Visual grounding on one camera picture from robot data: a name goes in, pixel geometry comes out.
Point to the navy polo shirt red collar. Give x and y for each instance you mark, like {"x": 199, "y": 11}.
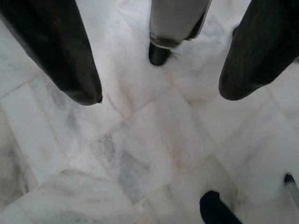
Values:
{"x": 215, "y": 210}

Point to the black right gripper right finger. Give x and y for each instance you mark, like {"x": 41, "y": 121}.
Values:
{"x": 261, "y": 51}

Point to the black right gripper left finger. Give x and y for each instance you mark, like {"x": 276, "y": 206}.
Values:
{"x": 51, "y": 46}

